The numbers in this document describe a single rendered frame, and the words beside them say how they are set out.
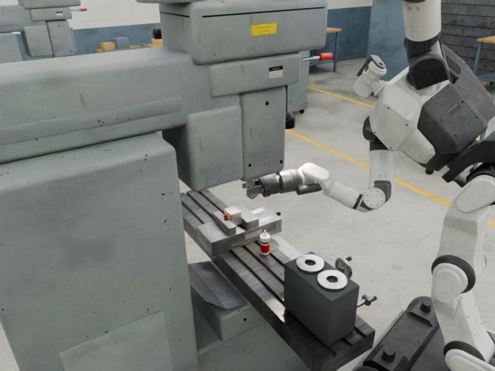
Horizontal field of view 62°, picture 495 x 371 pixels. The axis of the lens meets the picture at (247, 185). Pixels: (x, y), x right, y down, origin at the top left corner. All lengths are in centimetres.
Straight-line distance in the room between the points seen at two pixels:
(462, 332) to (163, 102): 130
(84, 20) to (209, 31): 673
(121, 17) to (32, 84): 696
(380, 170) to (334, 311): 58
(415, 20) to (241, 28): 46
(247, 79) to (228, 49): 12
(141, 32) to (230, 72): 692
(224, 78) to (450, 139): 69
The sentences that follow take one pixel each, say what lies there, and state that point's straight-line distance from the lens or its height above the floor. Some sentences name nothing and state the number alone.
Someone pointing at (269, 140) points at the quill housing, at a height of 145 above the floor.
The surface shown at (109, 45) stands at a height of 97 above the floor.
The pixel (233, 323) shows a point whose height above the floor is 79.
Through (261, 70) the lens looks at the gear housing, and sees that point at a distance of 131.
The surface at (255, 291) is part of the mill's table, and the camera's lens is 157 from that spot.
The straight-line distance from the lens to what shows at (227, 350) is 173.
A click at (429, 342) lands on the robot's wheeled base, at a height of 57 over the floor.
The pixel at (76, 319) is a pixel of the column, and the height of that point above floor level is 114.
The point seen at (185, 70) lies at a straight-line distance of 120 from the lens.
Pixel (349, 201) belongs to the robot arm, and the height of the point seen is 118.
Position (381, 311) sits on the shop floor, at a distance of 293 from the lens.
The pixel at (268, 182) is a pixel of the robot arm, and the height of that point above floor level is 126.
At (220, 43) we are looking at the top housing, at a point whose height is 179.
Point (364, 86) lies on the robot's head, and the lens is 152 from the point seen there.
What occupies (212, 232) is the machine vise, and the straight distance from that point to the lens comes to 177.
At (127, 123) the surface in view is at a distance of 117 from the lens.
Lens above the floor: 195
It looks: 27 degrees down
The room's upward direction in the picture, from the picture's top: 1 degrees counter-clockwise
